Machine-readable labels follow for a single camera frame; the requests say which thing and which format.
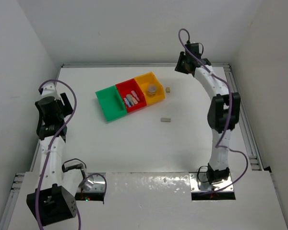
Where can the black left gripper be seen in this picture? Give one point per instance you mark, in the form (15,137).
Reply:
(68,103)

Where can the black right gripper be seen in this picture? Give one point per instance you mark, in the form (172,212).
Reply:
(179,68)

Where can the pink marker pen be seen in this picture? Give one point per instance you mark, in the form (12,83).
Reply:
(135,95)

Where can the green marker pen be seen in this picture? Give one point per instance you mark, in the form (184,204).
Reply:
(129,98)

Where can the blue marker pen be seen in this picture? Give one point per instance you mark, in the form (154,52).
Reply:
(127,102)

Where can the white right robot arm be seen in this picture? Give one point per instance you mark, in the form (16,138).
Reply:
(224,110)

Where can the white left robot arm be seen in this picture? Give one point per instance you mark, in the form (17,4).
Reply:
(54,197)

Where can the yellow plastic bin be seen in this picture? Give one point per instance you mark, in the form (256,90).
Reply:
(143,81)

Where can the grey rectangular eraser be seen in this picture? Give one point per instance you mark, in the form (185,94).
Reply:
(165,119)

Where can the green plastic bin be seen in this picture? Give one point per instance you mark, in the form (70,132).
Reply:
(111,103)

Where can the red plastic bin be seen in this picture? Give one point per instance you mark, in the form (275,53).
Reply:
(132,95)

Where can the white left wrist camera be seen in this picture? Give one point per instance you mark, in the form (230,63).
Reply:
(47,90)

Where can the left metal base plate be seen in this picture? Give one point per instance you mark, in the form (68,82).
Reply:
(94,182)

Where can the metal base plate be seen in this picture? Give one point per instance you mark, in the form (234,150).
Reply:
(94,182)
(199,183)

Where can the aluminium frame rail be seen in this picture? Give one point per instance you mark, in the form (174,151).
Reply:
(245,126)

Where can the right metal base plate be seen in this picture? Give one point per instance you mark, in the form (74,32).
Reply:
(199,183)

